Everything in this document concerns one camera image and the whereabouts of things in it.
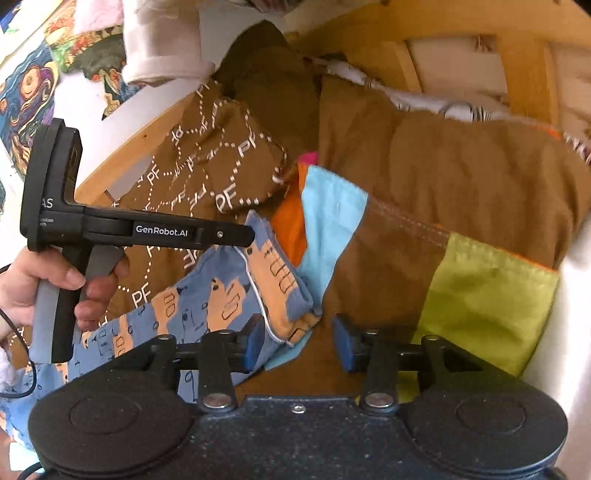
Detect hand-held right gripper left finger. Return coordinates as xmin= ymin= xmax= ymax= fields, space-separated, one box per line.
xmin=109 ymin=316 xmax=267 ymax=414

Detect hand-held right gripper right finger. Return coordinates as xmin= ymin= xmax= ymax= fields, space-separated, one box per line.
xmin=332 ymin=314 xmax=483 ymax=414

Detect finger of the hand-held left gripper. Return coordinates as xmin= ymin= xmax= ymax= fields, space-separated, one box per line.
xmin=198 ymin=220 xmax=256 ymax=248

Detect blue printed pants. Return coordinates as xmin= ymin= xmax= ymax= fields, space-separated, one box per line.
xmin=0 ymin=210 xmax=324 ymax=462

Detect person's left hand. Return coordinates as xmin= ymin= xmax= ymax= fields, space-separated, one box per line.
xmin=0 ymin=251 xmax=131 ymax=334

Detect floral printed cloth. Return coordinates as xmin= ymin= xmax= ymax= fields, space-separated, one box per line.
xmin=46 ymin=28 xmax=129 ymax=121

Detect cream garment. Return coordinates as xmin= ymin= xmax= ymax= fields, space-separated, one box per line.
xmin=122 ymin=0 xmax=219 ymax=85

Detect brown patchwork blanket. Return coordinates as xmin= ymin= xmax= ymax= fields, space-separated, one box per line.
xmin=9 ymin=21 xmax=591 ymax=403

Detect pink garment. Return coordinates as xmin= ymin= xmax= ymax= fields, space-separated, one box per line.
xmin=73 ymin=0 xmax=126 ymax=34

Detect white patterned sheet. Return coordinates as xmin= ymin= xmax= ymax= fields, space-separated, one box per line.
xmin=323 ymin=59 xmax=591 ymax=163

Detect swirl pattern wall poster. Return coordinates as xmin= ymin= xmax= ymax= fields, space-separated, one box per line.
xmin=0 ymin=39 xmax=62 ymax=177

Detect black cable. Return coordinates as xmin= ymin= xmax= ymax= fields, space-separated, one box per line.
xmin=0 ymin=308 xmax=37 ymax=398

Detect wooden bed frame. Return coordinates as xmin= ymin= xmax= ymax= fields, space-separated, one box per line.
xmin=76 ymin=0 xmax=591 ymax=200

